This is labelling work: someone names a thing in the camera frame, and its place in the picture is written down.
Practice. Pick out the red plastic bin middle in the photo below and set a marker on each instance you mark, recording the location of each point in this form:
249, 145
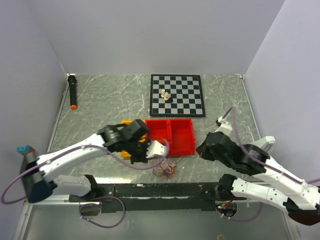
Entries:
160, 130

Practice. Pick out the black marker orange cap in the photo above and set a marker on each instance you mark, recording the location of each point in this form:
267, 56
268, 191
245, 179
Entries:
73, 92

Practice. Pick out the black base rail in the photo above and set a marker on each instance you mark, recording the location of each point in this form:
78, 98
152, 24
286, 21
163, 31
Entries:
159, 196

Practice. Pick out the black white chessboard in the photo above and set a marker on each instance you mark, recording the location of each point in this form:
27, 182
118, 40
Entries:
186, 91

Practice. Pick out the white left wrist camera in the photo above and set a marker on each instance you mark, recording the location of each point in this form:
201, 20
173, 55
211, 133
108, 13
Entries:
155, 149

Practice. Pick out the yellow plastic bin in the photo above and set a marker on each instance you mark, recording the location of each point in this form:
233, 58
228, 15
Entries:
134, 129

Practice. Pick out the red plastic bin right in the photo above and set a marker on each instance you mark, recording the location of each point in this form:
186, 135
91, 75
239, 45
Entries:
183, 139

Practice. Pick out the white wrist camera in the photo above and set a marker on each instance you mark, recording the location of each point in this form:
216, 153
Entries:
155, 149
224, 126

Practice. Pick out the blue brown toy block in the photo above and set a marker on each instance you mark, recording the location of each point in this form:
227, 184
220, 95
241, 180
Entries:
25, 149

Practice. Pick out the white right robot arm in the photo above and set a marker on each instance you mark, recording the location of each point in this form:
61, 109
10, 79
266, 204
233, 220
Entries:
282, 189

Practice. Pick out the red plastic bin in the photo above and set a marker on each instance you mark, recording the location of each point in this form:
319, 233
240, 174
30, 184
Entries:
183, 139
160, 130

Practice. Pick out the white chess piece tall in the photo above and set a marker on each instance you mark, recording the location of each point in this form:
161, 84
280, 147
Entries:
163, 93

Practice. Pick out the white chess piece short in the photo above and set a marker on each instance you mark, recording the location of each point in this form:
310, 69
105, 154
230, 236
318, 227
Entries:
166, 96

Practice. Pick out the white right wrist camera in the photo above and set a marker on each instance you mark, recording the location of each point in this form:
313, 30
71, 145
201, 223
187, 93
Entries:
224, 126

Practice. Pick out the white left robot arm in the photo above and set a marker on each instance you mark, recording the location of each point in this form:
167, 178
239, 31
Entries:
38, 184

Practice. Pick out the white stand bracket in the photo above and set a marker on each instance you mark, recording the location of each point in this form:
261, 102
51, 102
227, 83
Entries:
266, 144

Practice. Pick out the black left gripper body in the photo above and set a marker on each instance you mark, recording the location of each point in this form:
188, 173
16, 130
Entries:
137, 150

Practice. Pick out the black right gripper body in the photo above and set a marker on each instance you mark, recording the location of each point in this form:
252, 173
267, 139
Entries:
206, 153

